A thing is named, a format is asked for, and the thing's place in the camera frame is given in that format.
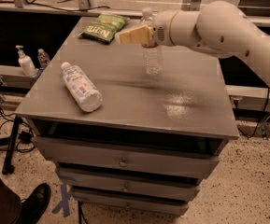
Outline black shoe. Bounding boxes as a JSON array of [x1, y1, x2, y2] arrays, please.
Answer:
[[15, 183, 51, 224]]

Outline white pump dispenser bottle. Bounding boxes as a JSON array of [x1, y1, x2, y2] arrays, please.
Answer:
[[15, 45, 36, 77]]

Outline black floor cables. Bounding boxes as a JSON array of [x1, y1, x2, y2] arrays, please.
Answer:
[[0, 77, 36, 154]]

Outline black stand leg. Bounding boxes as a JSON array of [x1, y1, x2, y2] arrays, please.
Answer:
[[2, 117, 22, 175]]

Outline green chip bag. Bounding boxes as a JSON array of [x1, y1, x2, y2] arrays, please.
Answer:
[[78, 13, 129, 45]]

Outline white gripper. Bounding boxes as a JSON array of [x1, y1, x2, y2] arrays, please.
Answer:
[[115, 10, 178, 47]]

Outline blue tape cross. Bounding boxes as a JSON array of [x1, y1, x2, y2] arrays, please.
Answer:
[[52, 184, 71, 217]]

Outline grey drawer cabinet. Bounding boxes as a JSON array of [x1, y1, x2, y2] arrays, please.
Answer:
[[14, 16, 240, 217]]

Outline bottom grey drawer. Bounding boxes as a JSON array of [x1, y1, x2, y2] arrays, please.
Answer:
[[71, 189, 188, 216]]

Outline grey drawer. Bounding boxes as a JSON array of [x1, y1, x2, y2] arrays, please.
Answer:
[[34, 136, 219, 178], [71, 189, 188, 216], [56, 167, 200, 201]]

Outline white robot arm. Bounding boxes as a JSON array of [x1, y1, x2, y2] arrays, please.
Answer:
[[115, 1, 270, 88]]

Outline clear water bottle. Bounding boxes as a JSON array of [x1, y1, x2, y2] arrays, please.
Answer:
[[140, 7, 163, 76]]

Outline small clear bottle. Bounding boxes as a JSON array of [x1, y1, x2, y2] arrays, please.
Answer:
[[37, 49, 50, 69]]

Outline middle grey drawer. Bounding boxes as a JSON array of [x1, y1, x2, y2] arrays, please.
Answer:
[[56, 167, 200, 201]]

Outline white lying bottle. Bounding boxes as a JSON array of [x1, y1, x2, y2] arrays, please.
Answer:
[[61, 62, 103, 112]]

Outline top grey drawer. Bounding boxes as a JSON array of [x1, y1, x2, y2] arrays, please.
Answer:
[[34, 136, 219, 178]]

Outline black power adapter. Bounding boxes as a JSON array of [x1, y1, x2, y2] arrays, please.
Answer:
[[19, 131, 32, 144]]

